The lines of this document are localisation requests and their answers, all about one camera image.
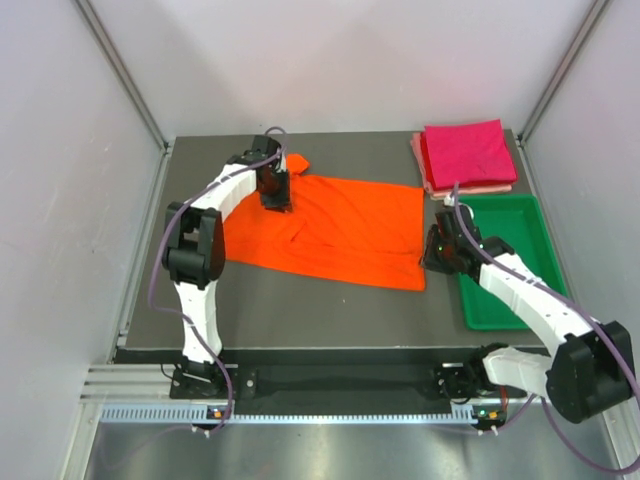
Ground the pink folded t shirt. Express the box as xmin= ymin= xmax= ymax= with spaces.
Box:
xmin=410 ymin=133 xmax=512 ymax=200

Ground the green plastic tray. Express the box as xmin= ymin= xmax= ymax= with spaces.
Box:
xmin=458 ymin=194 xmax=568 ymax=332

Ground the right aluminium frame post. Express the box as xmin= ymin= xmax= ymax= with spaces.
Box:
xmin=516 ymin=0 xmax=613 ymax=145

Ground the red folded t shirt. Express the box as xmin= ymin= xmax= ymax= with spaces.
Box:
xmin=419 ymin=131 xmax=435 ymax=191

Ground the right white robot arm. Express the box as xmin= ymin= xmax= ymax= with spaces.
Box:
xmin=422 ymin=205 xmax=639 ymax=424

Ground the orange t shirt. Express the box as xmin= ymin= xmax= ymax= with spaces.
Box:
xmin=224 ymin=153 xmax=426 ymax=292

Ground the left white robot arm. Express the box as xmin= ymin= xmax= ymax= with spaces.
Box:
xmin=161 ymin=127 xmax=292 ymax=399

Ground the purple cable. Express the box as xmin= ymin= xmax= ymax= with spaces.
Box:
xmin=444 ymin=180 xmax=640 ymax=474
xmin=148 ymin=126 xmax=290 ymax=431

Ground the left aluminium frame post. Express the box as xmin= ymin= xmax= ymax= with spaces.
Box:
xmin=71 ymin=0 xmax=169 ymax=152

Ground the magenta folded t shirt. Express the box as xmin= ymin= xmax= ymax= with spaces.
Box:
xmin=421 ymin=119 xmax=518 ymax=190

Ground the grey slotted cable duct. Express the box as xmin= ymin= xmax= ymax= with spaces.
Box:
xmin=100 ymin=403 xmax=500 ymax=425

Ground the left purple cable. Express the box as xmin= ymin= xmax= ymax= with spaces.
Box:
xmin=148 ymin=126 xmax=290 ymax=431

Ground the aluminium frame post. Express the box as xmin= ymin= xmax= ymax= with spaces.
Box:
xmin=71 ymin=0 xmax=169 ymax=152
xmin=516 ymin=0 xmax=613 ymax=145

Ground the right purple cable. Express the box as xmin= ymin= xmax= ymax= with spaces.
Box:
xmin=444 ymin=180 xmax=640 ymax=474

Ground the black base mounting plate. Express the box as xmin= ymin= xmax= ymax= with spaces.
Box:
xmin=169 ymin=347 xmax=476 ymax=414

